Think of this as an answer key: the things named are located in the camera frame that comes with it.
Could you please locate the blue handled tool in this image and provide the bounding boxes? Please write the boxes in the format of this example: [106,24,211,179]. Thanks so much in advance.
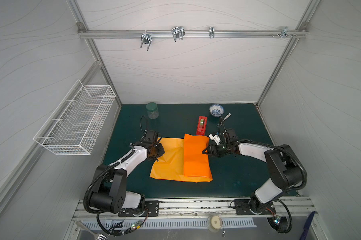
[299,211,316,240]

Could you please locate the blue white ceramic bowl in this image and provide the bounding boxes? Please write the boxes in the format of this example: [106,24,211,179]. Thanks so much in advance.
[209,104,224,117]

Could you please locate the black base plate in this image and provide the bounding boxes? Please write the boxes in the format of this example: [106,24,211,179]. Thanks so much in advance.
[118,200,159,217]
[233,198,276,216]

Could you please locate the right base cable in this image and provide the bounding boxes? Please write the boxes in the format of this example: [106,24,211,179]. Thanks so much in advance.
[266,199,294,234]

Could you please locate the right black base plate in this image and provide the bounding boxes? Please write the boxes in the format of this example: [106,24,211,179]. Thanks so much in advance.
[233,198,276,216]

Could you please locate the round white puck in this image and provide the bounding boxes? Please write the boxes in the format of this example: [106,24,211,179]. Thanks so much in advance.
[207,215,223,233]

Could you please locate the orange wrapping paper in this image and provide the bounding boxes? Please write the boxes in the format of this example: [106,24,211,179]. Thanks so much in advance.
[150,134,213,183]

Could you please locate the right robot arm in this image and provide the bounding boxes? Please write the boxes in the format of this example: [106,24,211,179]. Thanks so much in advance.
[202,129,307,215]

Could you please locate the right metal bracket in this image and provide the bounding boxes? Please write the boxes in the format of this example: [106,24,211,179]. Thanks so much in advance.
[270,27,297,39]

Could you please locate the middle metal clamp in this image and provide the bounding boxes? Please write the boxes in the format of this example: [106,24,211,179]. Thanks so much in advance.
[171,27,185,42]

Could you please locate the metal clamp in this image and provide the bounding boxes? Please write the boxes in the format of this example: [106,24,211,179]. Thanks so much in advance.
[171,27,185,42]
[140,33,153,51]

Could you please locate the red tape dispenser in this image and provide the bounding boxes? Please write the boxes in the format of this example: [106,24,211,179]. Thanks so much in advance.
[196,116,207,136]

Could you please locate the green lid glass jar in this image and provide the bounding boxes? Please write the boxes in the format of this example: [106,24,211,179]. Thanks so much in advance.
[146,102,159,120]

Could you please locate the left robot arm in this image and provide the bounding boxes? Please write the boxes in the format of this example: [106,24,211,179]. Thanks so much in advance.
[83,130,165,214]

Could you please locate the aluminium cross rail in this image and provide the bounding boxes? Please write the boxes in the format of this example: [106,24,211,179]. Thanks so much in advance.
[79,29,309,39]

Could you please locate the left metal clamp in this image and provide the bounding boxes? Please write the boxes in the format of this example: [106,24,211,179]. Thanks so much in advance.
[140,33,153,51]

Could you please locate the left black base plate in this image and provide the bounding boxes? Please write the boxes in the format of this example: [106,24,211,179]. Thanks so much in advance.
[118,200,159,217]

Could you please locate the white wire basket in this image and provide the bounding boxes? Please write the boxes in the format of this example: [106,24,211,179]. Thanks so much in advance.
[33,80,116,156]

